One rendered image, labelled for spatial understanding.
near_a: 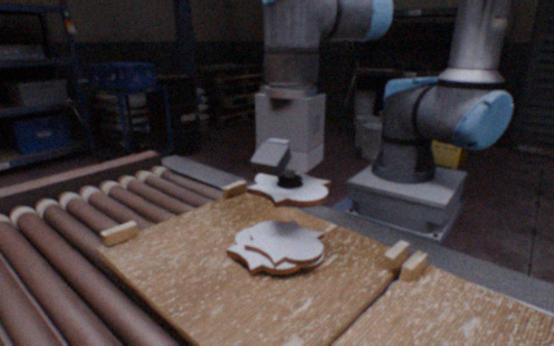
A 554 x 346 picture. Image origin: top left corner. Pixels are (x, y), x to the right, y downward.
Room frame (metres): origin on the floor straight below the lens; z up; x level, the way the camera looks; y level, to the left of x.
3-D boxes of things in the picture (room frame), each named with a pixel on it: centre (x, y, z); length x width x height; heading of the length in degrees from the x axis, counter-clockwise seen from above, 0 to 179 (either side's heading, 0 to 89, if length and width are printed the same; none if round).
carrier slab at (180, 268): (0.51, 0.05, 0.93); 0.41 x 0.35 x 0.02; 48
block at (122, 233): (0.54, 0.28, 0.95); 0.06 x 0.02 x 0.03; 138
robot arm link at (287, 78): (0.52, -0.01, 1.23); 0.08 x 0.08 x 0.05
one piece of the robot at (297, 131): (0.50, 0.00, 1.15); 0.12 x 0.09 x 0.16; 152
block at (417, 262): (0.45, -0.21, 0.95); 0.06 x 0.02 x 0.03; 136
